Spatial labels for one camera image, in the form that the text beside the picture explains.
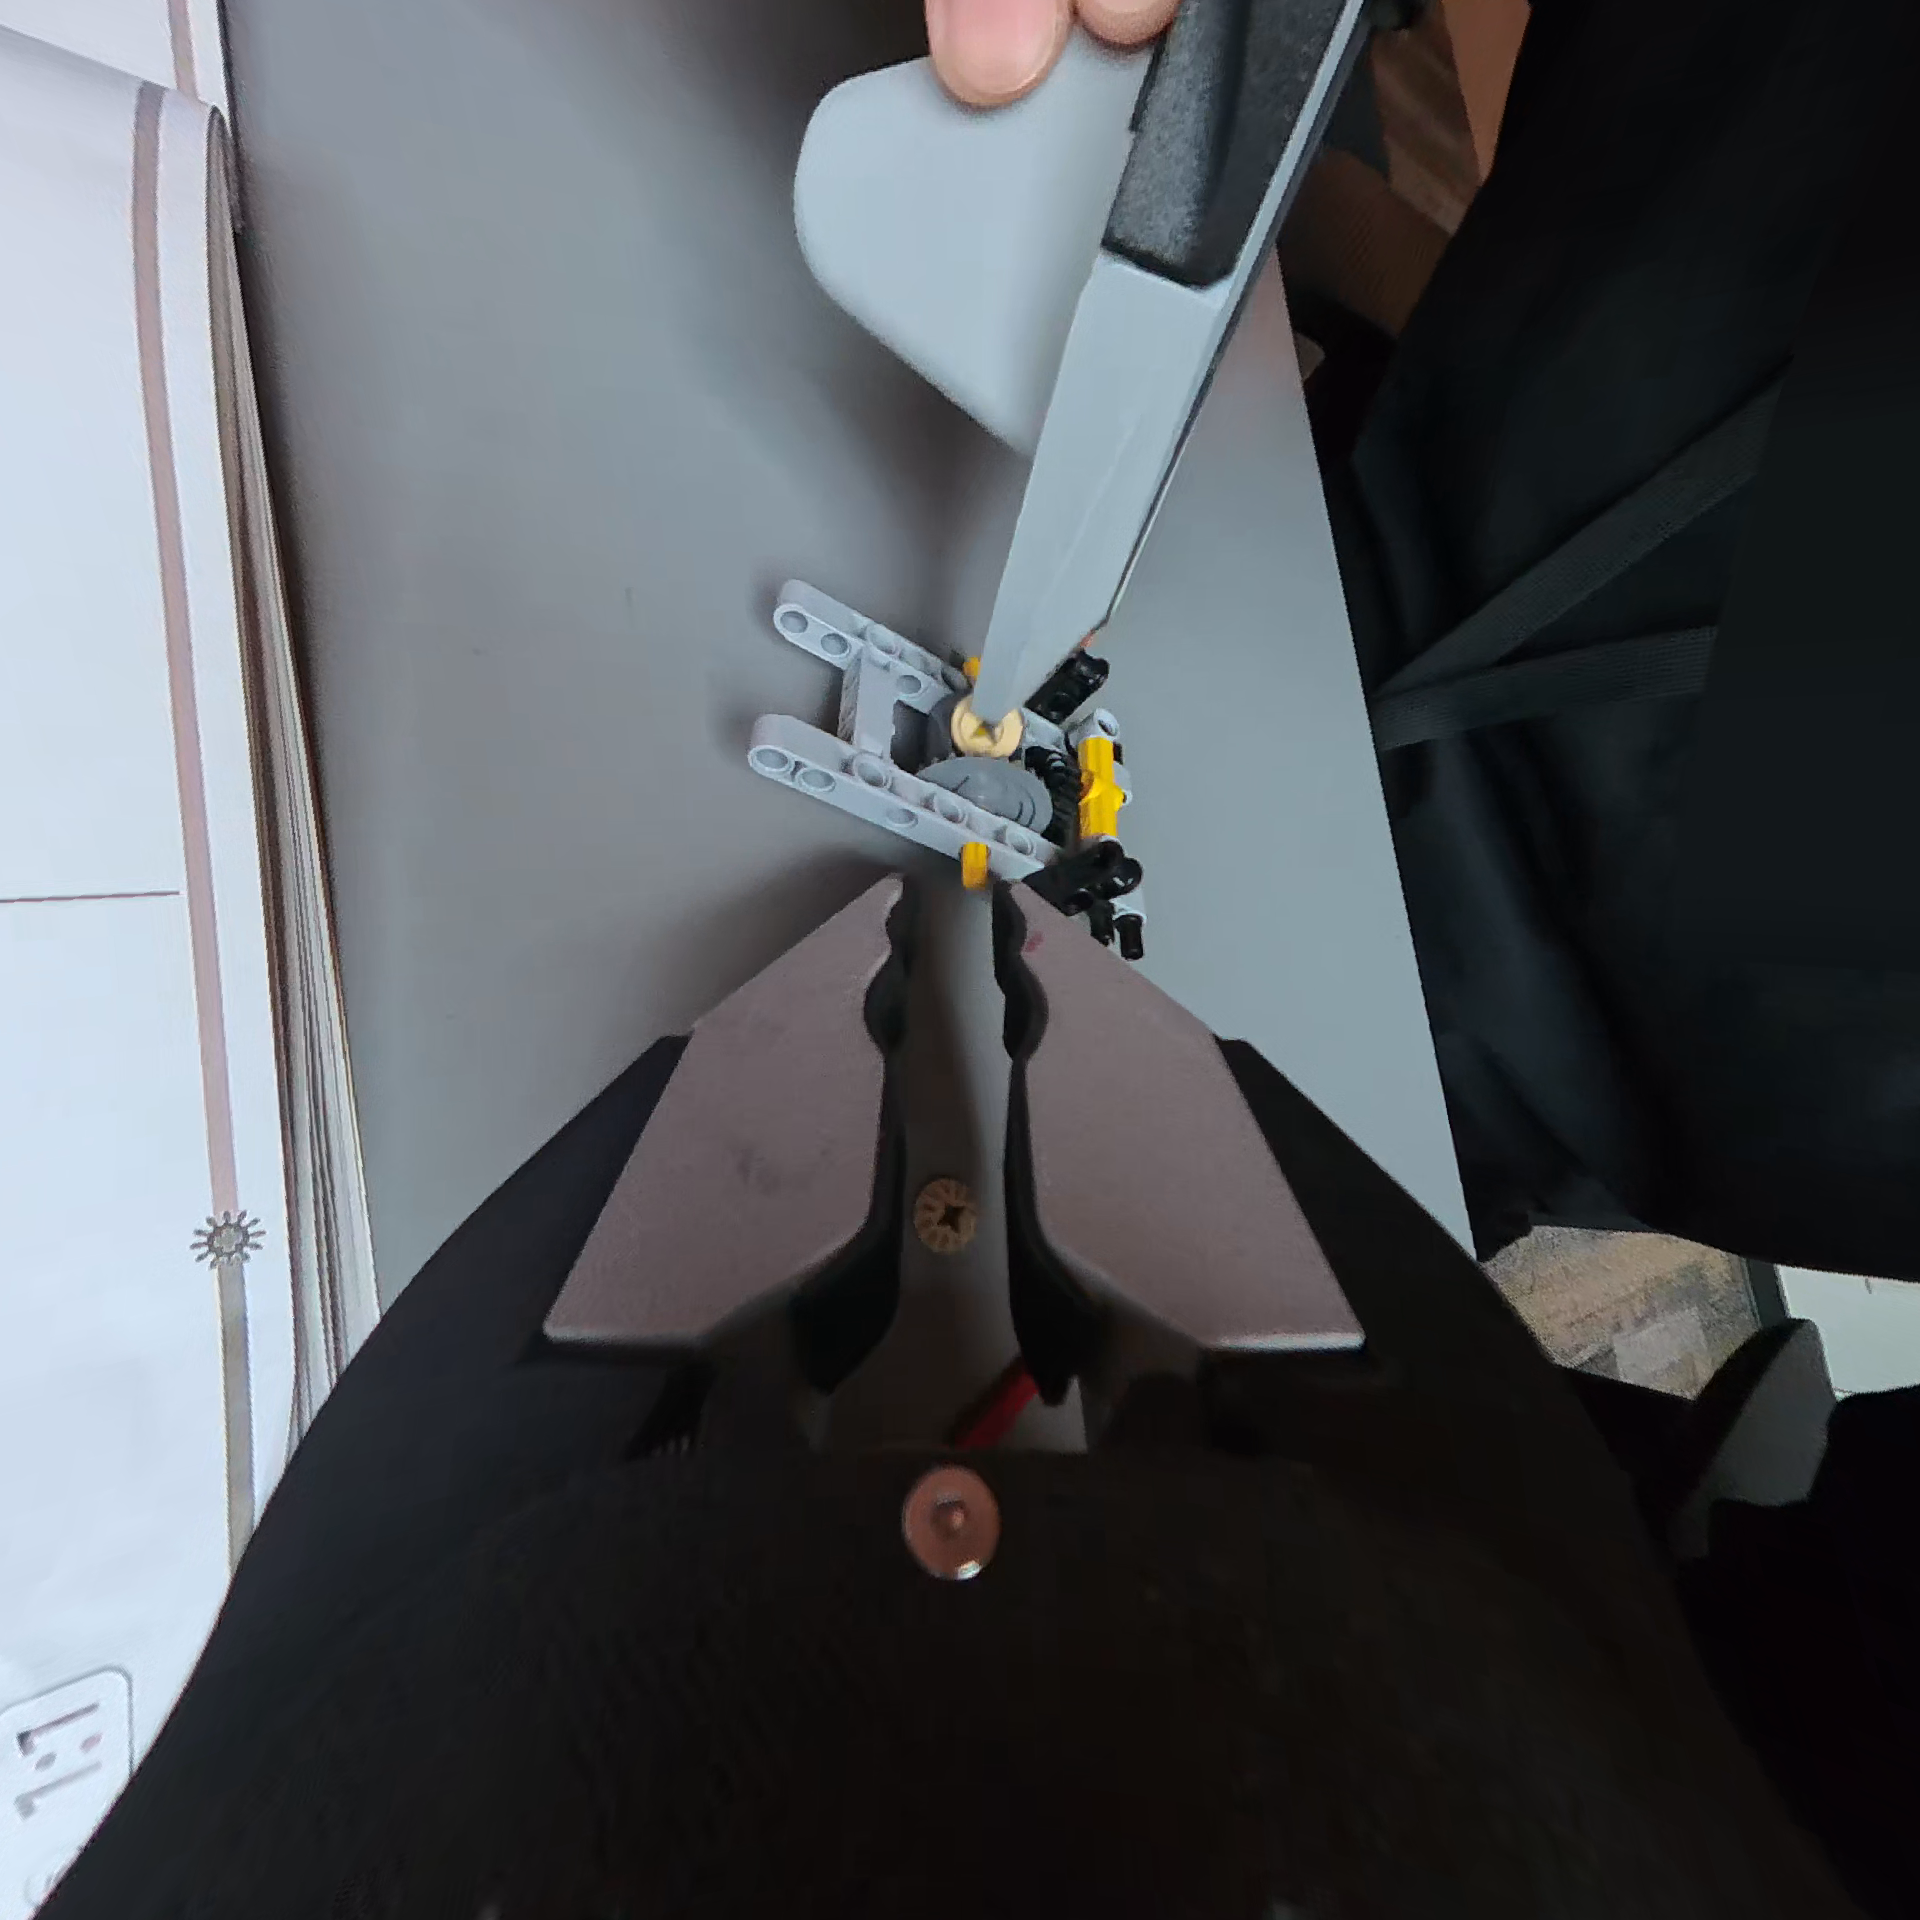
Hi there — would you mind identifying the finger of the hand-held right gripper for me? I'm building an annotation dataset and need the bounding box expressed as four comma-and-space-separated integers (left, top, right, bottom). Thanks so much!
971, 247, 1254, 728

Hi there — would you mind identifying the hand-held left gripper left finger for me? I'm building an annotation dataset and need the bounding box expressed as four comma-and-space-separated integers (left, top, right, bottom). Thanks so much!
539, 873, 913, 1392

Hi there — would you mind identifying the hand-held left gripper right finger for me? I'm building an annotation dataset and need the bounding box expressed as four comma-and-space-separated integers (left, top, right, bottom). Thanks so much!
994, 881, 1369, 1409

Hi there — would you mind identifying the grey lego gear frame assembly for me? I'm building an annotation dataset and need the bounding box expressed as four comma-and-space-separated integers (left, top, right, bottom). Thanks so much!
745, 584, 1150, 962

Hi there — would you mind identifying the red lego axle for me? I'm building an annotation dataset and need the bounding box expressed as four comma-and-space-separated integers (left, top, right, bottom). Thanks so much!
951, 1363, 1045, 1454

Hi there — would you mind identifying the white lego instruction booklet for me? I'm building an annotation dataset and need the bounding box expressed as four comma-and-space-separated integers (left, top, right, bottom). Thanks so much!
0, 0, 384, 1920

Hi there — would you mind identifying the person's right hand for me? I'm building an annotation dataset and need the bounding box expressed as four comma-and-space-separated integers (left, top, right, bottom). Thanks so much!
921, 0, 1190, 111

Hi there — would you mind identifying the person's black clothing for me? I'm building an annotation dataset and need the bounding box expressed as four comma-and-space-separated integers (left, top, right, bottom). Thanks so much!
1295, 0, 1920, 1291

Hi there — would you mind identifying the grey chair part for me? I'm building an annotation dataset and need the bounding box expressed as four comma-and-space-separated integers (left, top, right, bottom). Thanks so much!
1671, 1319, 1839, 1561

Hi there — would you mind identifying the black strap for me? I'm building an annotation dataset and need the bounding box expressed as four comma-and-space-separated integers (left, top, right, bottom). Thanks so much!
1371, 375, 1794, 752

